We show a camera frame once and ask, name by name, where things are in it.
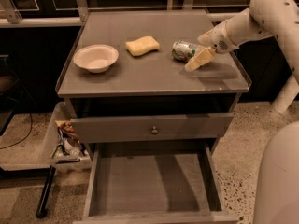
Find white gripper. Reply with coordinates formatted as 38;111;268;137
184;21;237;72

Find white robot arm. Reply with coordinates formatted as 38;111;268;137
185;0;299;224

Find grey drawer cabinet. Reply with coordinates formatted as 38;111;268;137
56;10;250;147

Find brass drawer knob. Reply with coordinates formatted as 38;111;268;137
151;126;159;135

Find grey top drawer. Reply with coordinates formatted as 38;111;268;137
71;113;233;144

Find open grey middle drawer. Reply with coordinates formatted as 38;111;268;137
73;142;238;224

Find yellow sponge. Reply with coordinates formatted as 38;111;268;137
125;36;160;57

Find white paper bowl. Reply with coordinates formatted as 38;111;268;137
73;45;119;74

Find snack packets in bin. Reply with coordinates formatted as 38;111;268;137
51;120;87;159

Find clear plastic storage bin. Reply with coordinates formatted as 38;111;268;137
39;102;92;173

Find black metal leg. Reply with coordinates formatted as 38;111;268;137
36;166;56;218

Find metal railing frame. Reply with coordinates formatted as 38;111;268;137
0;0;250;29

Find black floor cable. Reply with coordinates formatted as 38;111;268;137
0;93;34;150

